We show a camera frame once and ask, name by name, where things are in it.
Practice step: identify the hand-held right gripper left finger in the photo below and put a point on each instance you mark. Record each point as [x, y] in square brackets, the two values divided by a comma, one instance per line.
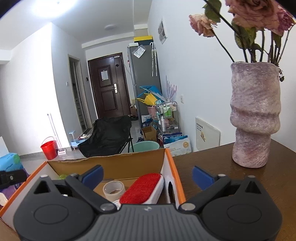
[93, 178]

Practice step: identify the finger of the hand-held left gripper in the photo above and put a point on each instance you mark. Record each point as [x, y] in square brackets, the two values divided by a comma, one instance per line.
[12, 177]

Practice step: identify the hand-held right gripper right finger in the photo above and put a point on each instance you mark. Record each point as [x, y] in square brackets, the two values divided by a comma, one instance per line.
[202, 179]

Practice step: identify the grey tape roll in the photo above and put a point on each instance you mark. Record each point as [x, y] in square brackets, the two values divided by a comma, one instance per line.
[113, 188]

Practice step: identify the red cardboard box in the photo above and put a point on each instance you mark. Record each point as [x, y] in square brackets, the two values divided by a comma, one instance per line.
[129, 164]

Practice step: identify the red white lint brush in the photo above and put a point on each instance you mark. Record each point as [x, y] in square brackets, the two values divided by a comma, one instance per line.
[141, 187]

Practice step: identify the purple tissue pack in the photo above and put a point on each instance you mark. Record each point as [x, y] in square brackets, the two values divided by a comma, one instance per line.
[9, 191]

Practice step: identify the blue tissue pack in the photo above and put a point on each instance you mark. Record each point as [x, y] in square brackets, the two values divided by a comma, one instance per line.
[10, 162]

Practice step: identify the white pet food bag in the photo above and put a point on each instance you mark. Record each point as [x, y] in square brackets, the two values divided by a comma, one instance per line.
[182, 146]

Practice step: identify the white flat board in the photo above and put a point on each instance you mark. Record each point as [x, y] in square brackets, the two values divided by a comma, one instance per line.
[208, 134]

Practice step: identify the black folding chair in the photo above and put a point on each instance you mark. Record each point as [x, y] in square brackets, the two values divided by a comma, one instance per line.
[106, 134]

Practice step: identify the red plastic bucket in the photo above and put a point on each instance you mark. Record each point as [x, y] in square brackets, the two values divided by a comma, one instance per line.
[49, 149]

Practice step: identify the blue white bag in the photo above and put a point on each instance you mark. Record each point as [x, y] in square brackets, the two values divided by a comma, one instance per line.
[172, 138]

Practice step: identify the white mop pole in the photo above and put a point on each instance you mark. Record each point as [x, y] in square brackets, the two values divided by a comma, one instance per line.
[55, 134]

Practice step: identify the green plastic basin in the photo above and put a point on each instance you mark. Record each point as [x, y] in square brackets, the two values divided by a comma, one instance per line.
[145, 147]

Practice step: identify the metal trolley rack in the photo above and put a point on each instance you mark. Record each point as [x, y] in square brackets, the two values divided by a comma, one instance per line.
[168, 118]

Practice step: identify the brown cardboard carton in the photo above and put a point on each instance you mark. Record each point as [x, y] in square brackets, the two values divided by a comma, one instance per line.
[149, 134]

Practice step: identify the pink bucket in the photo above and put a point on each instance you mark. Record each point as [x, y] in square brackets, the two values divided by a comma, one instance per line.
[152, 110]

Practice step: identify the pink textured vase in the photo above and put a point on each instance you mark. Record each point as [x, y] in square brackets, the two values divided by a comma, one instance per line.
[254, 111]

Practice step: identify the dark brown door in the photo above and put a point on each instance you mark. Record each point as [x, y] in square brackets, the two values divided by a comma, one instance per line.
[108, 85]

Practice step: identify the purple clothes hangers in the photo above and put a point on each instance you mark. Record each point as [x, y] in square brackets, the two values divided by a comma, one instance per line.
[171, 89]

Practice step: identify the grey refrigerator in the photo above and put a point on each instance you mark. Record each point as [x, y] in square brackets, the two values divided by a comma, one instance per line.
[143, 74]

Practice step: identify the hanging white umbrellas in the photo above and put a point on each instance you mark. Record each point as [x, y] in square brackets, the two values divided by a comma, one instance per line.
[154, 60]

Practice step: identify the yellow box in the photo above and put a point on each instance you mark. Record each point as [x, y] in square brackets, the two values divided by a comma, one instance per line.
[143, 39]

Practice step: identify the ceiling lamp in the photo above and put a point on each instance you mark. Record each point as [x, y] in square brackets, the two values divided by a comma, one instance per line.
[110, 27]

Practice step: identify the dried pink rose bouquet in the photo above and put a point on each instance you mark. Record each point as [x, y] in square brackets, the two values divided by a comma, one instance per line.
[249, 11]

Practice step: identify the white wall socket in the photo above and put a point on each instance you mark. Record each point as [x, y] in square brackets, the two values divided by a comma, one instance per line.
[182, 99]

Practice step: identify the white wall panel box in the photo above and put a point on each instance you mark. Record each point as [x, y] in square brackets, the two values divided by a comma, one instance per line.
[162, 31]

